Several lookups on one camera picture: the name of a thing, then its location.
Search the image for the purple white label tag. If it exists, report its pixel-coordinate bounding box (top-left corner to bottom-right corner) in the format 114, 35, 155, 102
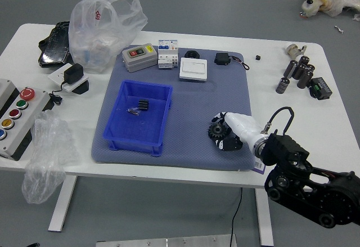
252, 158, 267, 175

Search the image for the black module with green terminal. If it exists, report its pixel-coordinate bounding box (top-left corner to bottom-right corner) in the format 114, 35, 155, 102
308, 77, 334, 101

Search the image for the white wall switch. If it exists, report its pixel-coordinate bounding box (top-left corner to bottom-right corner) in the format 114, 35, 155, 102
178, 57, 209, 83

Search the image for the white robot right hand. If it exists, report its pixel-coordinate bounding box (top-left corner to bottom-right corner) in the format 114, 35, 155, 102
210, 111, 268, 152

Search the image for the black block under socket plate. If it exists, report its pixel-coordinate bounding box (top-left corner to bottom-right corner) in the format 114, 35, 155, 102
71, 80, 91, 96

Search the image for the black module with wires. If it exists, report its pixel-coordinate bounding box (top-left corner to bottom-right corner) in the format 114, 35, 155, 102
214, 52, 250, 71

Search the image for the black power adapter with cord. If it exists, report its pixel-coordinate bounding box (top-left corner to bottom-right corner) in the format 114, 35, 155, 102
49, 62, 84, 106

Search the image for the white socket plate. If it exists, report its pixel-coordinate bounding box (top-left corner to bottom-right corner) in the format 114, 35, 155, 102
47, 63, 90, 93

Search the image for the blue plastic bin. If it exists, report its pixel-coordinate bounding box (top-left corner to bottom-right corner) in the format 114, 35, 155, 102
101, 79, 174, 158

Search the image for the silver white connector plug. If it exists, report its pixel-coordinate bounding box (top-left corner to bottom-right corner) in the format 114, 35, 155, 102
285, 43, 307, 59

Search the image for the white table leg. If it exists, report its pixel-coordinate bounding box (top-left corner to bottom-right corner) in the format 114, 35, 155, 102
48, 175, 77, 232
255, 189, 274, 246

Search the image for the clear plastic bag red print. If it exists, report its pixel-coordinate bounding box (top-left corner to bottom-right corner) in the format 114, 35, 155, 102
68, 0, 149, 75

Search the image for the blue-grey foam mat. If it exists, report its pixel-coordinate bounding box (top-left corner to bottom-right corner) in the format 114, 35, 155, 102
90, 46, 257, 172

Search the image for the black floor cable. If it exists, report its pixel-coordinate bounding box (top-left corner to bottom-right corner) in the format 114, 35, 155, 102
230, 187, 244, 247

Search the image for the grey box with coloured buttons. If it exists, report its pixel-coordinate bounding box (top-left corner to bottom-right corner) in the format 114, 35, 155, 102
0, 87, 53, 162

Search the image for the white blue circuit breaker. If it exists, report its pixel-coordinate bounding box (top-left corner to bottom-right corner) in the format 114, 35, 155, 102
156, 39, 180, 70

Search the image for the black plastic tray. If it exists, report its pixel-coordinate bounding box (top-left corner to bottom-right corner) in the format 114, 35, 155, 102
38, 20, 74, 68

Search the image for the clear bubble wrap bag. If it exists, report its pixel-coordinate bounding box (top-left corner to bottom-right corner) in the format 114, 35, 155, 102
21, 109, 81, 205

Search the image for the grey red-green button switch box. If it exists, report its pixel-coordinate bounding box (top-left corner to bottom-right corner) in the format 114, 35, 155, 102
121, 43, 159, 74

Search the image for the big black gear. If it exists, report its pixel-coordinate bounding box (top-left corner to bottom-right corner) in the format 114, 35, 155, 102
207, 123, 226, 142

